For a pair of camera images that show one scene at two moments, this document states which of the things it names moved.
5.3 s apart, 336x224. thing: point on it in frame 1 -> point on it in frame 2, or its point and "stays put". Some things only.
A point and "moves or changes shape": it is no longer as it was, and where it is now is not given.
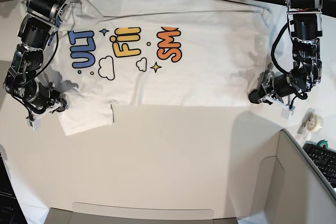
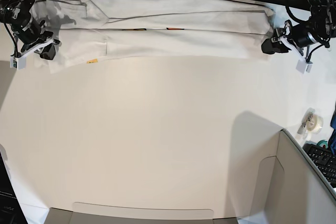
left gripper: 44,100 -> 32,39
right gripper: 277,87 -> 299,35
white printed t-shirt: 155,50 moves or changes shape
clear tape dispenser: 311,121 stays put
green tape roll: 322,142 stays put
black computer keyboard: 324,158 stays put
